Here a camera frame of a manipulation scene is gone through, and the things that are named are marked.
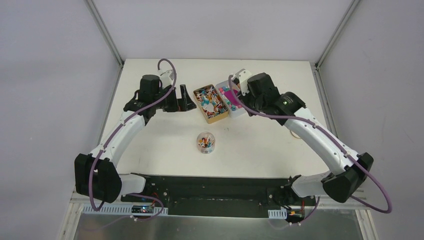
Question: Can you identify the white tin of candies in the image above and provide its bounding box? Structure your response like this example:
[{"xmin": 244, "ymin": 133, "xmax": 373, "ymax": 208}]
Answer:
[{"xmin": 216, "ymin": 81, "xmax": 247, "ymax": 119}]

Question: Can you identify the white cable duct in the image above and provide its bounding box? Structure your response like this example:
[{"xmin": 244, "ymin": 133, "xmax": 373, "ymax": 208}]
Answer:
[
  {"xmin": 267, "ymin": 208, "xmax": 288, "ymax": 220},
  {"xmin": 81, "ymin": 203, "xmax": 169, "ymax": 217}
]

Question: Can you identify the purple cable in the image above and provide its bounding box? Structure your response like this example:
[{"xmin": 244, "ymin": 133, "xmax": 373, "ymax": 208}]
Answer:
[
  {"xmin": 82, "ymin": 58, "xmax": 178, "ymax": 222},
  {"xmin": 227, "ymin": 74, "xmax": 393, "ymax": 230}
]

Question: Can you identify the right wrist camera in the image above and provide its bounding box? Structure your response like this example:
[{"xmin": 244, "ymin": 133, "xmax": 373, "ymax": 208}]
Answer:
[{"xmin": 229, "ymin": 68, "xmax": 253, "ymax": 96}]

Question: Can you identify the right white cable duct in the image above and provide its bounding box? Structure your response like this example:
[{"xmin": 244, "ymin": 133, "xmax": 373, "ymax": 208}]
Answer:
[{"xmin": 267, "ymin": 208, "xmax": 288, "ymax": 220}]

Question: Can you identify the gold tin of lollipops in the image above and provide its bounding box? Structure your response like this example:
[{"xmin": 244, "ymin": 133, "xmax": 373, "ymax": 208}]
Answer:
[{"xmin": 193, "ymin": 84, "xmax": 229, "ymax": 124}]

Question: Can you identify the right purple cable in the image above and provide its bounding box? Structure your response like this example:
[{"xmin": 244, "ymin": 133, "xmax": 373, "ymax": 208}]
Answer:
[{"xmin": 227, "ymin": 74, "xmax": 393, "ymax": 230}]

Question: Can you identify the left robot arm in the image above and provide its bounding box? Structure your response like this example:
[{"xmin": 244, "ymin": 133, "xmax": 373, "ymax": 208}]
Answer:
[{"xmin": 74, "ymin": 70, "xmax": 196, "ymax": 203}]

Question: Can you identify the magenta plastic scoop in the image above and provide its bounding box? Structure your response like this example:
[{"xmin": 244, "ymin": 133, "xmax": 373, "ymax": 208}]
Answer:
[{"xmin": 224, "ymin": 87, "xmax": 239, "ymax": 106}]

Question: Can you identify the clear plastic cup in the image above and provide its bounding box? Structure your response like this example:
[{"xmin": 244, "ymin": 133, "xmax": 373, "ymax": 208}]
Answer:
[{"xmin": 196, "ymin": 131, "xmax": 216, "ymax": 154}]

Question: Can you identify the left white cable duct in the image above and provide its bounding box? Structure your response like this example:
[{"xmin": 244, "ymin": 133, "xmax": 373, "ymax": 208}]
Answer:
[{"xmin": 81, "ymin": 203, "xmax": 169, "ymax": 217}]

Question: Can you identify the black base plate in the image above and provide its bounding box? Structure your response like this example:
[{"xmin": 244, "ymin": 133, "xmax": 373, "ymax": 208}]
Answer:
[{"xmin": 120, "ymin": 175, "xmax": 316, "ymax": 218}]

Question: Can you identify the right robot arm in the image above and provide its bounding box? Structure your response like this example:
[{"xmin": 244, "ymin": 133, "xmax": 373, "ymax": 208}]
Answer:
[{"xmin": 232, "ymin": 70, "xmax": 374, "ymax": 205}]

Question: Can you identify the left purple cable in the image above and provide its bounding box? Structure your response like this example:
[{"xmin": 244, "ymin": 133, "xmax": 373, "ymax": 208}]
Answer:
[{"xmin": 82, "ymin": 58, "xmax": 178, "ymax": 222}]

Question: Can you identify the gold ring lid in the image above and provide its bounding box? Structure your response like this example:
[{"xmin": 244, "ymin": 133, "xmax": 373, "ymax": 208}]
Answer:
[{"xmin": 289, "ymin": 130, "xmax": 301, "ymax": 140}]

